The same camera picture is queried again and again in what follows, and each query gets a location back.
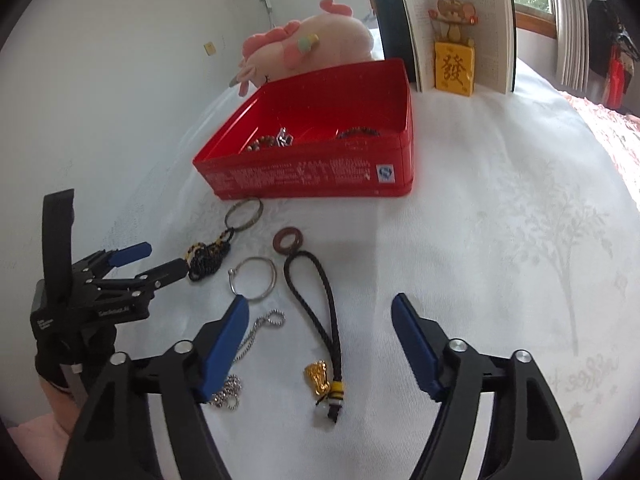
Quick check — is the thin dark bangle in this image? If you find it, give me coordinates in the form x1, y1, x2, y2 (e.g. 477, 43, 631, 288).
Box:
224, 197, 264, 233

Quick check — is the reddish brown ring disc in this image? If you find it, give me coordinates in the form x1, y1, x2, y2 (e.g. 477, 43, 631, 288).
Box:
272, 226, 304, 256

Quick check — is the multicolour bead bracelet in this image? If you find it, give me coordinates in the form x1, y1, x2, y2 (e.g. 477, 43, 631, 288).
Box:
335, 126, 382, 141

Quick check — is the coat rack with clothes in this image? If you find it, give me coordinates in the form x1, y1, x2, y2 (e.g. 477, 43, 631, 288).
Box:
587, 0, 639, 110

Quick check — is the red tin box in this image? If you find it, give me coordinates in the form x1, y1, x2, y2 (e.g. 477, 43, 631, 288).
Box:
192, 58, 414, 200

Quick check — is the silver hoop bangle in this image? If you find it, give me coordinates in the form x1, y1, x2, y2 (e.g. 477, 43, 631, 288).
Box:
228, 256, 278, 304

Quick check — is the pink unicorn plush toy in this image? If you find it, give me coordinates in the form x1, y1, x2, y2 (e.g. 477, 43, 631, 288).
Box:
229, 0, 374, 96

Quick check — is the yellow wall socket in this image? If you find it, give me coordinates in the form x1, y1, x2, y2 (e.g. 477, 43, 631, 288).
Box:
204, 42, 216, 56

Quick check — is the pink floral bedspread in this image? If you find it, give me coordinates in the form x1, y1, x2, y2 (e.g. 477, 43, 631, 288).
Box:
561, 91, 639, 188

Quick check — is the open standing book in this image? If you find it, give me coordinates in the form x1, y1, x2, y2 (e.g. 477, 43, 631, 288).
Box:
374, 0, 516, 94

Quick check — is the silver ball chain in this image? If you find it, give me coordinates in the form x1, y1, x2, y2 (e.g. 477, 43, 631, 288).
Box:
208, 309, 288, 412

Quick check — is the large wooden bead bracelet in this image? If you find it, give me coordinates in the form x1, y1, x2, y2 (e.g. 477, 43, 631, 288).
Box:
244, 133, 279, 153

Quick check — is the black braided cord loop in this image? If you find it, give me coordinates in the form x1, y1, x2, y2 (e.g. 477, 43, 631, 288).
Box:
282, 249, 348, 424

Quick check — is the black bead yellow pendant necklace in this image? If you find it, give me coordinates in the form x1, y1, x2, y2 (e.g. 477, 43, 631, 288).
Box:
184, 226, 237, 284

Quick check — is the white curtain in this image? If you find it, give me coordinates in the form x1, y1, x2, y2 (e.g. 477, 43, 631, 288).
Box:
551, 0, 589, 93

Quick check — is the white bed sheet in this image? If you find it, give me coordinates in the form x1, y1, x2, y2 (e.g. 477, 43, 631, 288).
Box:
98, 54, 637, 480

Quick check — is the gold pendant charm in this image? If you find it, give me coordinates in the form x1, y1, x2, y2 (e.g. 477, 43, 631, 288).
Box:
304, 361, 331, 399

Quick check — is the red patterned hair clip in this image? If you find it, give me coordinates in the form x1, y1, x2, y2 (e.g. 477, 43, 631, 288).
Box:
274, 128, 293, 148

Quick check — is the mouse figurine on yellow block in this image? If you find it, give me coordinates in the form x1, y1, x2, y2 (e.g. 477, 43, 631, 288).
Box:
428, 0, 480, 96

